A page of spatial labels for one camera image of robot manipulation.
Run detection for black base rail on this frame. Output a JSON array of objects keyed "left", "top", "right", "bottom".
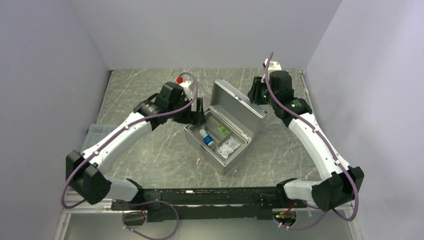
[{"left": 111, "top": 186, "right": 305, "bottom": 223}]

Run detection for small green box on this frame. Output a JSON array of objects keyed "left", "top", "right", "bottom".
[{"left": 217, "top": 124, "right": 231, "bottom": 136}]

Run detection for grey plastic divider tray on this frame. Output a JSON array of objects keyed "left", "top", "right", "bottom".
[{"left": 187, "top": 110, "right": 251, "bottom": 165}]

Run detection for small white blue bottle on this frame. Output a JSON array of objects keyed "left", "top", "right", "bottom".
[{"left": 199, "top": 126, "right": 215, "bottom": 147}]

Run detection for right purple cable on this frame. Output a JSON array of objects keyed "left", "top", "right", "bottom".
[{"left": 263, "top": 51, "right": 360, "bottom": 231}]

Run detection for clear bag alcohol wipes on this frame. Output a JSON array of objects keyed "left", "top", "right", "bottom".
[{"left": 217, "top": 137, "right": 241, "bottom": 159}]

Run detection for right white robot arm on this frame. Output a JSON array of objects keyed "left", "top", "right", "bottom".
[{"left": 247, "top": 70, "right": 365, "bottom": 212}]

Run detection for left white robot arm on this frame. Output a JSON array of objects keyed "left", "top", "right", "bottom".
[{"left": 65, "top": 77, "right": 206, "bottom": 210}]

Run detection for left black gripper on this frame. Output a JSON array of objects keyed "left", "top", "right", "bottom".
[{"left": 168, "top": 96, "right": 206, "bottom": 126}]

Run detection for clear plastic storage box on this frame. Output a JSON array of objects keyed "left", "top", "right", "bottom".
[{"left": 79, "top": 123, "right": 118, "bottom": 153}]

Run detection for grey metal medicine case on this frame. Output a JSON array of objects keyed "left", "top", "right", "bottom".
[{"left": 184, "top": 79, "right": 268, "bottom": 174}]

